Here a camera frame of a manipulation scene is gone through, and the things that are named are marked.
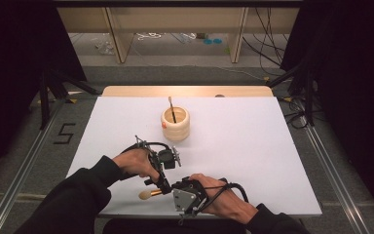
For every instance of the aluminium floor rail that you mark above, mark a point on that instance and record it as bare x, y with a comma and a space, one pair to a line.
334, 175
16, 188

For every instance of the person's right hand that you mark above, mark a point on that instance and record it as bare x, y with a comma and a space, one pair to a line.
227, 203

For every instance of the beige wooden shelf unit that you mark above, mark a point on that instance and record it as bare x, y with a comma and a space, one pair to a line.
175, 19

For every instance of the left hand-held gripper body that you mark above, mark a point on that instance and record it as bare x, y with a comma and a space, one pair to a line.
167, 160

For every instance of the makeup brush with orange ferrule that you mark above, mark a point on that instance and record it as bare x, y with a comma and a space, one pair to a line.
145, 194

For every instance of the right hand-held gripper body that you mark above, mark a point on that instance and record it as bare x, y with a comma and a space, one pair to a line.
183, 200

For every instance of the white table board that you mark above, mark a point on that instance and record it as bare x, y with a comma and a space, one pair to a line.
240, 146

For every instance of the black curtain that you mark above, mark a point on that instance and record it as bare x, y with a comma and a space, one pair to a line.
357, 97
9, 81

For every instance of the black metal stand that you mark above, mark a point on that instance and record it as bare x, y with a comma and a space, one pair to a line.
45, 97
309, 97

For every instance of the thin black brush round tip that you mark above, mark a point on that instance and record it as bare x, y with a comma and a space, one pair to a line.
172, 109

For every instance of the beige ringed brush holder cup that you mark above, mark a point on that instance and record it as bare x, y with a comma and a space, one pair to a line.
175, 133

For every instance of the blue round discs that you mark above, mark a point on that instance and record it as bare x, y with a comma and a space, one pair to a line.
213, 41

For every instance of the person's left hand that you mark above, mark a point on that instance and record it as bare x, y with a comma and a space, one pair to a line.
134, 162

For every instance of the wooden table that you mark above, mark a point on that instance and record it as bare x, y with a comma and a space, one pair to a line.
191, 91

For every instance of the clear plastic bag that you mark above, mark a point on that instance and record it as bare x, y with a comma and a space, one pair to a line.
102, 45

